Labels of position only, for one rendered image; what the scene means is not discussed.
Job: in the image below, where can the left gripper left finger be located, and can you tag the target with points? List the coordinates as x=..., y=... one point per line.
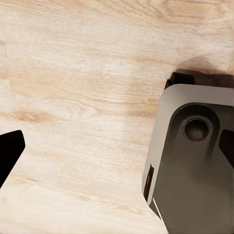
x=12, y=145

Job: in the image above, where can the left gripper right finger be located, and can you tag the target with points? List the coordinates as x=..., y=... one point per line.
x=226, y=145

